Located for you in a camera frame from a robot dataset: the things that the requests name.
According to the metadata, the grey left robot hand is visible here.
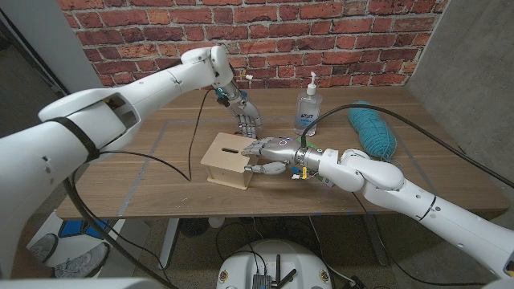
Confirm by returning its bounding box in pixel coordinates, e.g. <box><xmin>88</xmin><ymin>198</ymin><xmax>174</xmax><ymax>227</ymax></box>
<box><xmin>215</xmin><ymin>78</ymin><xmax>263</xmax><ymax>140</ymax></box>

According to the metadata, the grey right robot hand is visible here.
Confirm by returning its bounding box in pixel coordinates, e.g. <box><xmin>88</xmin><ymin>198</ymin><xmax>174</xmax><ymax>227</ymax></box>
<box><xmin>240</xmin><ymin>136</ymin><xmax>324</xmax><ymax>181</ymax></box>

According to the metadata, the wooden box with slot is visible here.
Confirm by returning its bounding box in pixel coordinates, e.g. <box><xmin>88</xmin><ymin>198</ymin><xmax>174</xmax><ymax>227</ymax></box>
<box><xmin>200</xmin><ymin>132</ymin><xmax>259</xmax><ymax>191</ymax></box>

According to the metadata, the green and white package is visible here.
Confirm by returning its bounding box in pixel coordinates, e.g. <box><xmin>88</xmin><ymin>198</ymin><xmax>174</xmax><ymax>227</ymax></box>
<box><xmin>296</xmin><ymin>135</ymin><xmax>327</xmax><ymax>181</ymax></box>

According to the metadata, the clear hand sanitizer pump bottle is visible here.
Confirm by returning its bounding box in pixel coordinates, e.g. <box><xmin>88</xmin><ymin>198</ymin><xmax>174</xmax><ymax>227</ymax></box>
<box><xmin>293</xmin><ymin>71</ymin><xmax>323</xmax><ymax>137</ymax></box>

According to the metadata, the teal yarn skein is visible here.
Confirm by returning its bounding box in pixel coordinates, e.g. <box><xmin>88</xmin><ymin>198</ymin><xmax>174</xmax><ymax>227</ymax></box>
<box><xmin>347</xmin><ymin>100</ymin><xmax>398</xmax><ymax>161</ymax></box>

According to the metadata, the small grey computer box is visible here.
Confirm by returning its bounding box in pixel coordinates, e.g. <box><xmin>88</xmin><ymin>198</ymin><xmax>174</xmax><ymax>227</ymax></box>
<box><xmin>251</xmin><ymin>274</ymin><xmax>272</xmax><ymax>289</ymax></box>

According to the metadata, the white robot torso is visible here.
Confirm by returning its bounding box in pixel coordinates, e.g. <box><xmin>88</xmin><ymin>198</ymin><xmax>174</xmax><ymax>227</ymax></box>
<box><xmin>216</xmin><ymin>239</ymin><xmax>333</xmax><ymax>289</ymax></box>

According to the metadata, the red brick print backdrop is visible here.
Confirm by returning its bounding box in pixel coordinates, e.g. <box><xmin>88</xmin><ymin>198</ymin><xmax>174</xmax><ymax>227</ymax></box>
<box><xmin>57</xmin><ymin>0</ymin><xmax>450</xmax><ymax>106</ymax></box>

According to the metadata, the dark table leg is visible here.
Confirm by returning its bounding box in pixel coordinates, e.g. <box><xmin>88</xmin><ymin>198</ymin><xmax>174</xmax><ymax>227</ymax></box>
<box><xmin>363</xmin><ymin>214</ymin><xmax>390</xmax><ymax>267</ymax></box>

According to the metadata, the white table leg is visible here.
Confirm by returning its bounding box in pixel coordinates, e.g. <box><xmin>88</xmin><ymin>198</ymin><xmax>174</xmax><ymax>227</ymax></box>
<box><xmin>158</xmin><ymin>218</ymin><xmax>180</xmax><ymax>271</ymax></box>

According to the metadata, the grey sneaker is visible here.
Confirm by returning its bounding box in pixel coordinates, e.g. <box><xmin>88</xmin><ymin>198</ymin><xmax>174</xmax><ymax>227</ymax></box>
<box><xmin>27</xmin><ymin>232</ymin><xmax>59</xmax><ymax>264</ymax></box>
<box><xmin>54</xmin><ymin>242</ymin><xmax>111</xmax><ymax>279</ymax></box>

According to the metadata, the thin black left wrist wire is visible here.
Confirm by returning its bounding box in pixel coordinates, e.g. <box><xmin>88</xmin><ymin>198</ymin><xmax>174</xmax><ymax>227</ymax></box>
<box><xmin>96</xmin><ymin>88</ymin><xmax>216</xmax><ymax>182</ymax></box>

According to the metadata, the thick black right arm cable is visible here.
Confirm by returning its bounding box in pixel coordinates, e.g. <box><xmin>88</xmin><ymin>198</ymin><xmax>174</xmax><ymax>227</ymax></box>
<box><xmin>300</xmin><ymin>104</ymin><xmax>514</xmax><ymax>189</ymax></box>

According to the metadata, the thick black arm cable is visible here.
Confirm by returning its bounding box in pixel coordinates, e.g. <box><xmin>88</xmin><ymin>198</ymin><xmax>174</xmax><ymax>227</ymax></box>
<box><xmin>300</xmin><ymin>104</ymin><xmax>514</xmax><ymax>189</ymax></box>
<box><xmin>62</xmin><ymin>176</ymin><xmax>177</xmax><ymax>289</ymax></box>

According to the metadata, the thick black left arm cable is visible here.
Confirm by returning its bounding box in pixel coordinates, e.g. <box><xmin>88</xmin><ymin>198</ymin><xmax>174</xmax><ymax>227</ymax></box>
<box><xmin>62</xmin><ymin>176</ymin><xmax>177</xmax><ymax>289</ymax></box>

